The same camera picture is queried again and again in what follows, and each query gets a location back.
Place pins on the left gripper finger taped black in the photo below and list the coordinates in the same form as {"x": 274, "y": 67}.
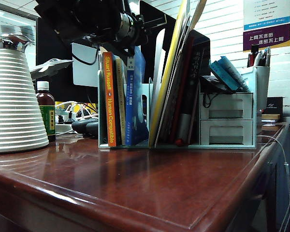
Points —
{"x": 125, "y": 51}

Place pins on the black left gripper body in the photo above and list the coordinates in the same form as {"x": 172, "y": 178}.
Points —
{"x": 130, "y": 26}

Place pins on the blue book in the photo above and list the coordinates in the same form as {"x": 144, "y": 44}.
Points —
{"x": 135, "y": 108}

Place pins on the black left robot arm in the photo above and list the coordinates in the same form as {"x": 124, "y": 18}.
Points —
{"x": 82, "y": 17}

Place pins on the orange spine Human Compatible book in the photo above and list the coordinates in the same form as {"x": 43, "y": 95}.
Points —
{"x": 109, "y": 101}

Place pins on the gray paperback book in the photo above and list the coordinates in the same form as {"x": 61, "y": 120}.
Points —
{"x": 174, "y": 96}

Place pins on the dark red book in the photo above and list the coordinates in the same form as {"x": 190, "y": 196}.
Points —
{"x": 182, "y": 91}

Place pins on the black book Chinese title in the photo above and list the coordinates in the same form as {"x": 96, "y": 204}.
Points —
{"x": 201, "y": 43}

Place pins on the light blue desktop bookshelf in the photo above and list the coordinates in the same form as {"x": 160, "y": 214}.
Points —
{"x": 207, "y": 146}

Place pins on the white rectangular panel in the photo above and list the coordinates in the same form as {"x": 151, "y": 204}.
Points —
{"x": 84, "y": 72}

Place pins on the yellow folder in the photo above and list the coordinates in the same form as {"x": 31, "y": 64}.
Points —
{"x": 168, "y": 72}

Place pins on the yellow box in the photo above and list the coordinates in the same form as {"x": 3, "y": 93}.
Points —
{"x": 91, "y": 105}

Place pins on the beige manila folder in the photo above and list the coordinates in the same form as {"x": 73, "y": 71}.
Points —
{"x": 197, "y": 12}

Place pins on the black computer monitor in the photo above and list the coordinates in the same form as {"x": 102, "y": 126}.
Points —
{"x": 50, "y": 55}

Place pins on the silver model airplane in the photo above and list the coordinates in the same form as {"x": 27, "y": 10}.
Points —
{"x": 50, "y": 66}

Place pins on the black over-ear headphones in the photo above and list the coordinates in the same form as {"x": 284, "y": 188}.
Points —
{"x": 84, "y": 128}

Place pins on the gray tube red cap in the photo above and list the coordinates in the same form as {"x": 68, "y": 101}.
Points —
{"x": 184, "y": 125}

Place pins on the black pouch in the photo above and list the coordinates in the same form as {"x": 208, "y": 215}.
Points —
{"x": 215, "y": 84}

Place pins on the white power strip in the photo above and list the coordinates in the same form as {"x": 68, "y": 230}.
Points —
{"x": 64, "y": 125}

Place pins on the white window blinds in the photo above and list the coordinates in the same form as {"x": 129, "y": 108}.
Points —
{"x": 227, "y": 36}

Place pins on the brown bottle white cap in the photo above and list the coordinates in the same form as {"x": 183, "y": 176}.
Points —
{"x": 46, "y": 108}

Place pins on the light blue booklet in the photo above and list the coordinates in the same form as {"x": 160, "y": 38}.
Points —
{"x": 223, "y": 75}
{"x": 235, "y": 71}

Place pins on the white shelf drawer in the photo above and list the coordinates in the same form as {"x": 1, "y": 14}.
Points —
{"x": 226, "y": 106}
{"x": 226, "y": 131}

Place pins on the white ribbed thermos jug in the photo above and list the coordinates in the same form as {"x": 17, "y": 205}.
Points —
{"x": 14, "y": 101}

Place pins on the white pen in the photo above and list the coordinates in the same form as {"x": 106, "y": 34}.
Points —
{"x": 257, "y": 60}

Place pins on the black pen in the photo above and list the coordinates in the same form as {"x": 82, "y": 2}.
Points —
{"x": 263, "y": 59}

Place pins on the silver pen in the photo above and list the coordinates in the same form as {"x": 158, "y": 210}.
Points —
{"x": 268, "y": 56}

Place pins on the white pen holder cup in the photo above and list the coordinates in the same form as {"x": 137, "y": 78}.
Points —
{"x": 263, "y": 87}

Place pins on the small black box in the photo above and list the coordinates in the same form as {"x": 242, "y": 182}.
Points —
{"x": 273, "y": 105}

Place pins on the brown flat box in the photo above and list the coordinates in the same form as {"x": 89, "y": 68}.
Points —
{"x": 270, "y": 117}

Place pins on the purple blue wall poster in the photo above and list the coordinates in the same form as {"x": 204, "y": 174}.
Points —
{"x": 267, "y": 36}

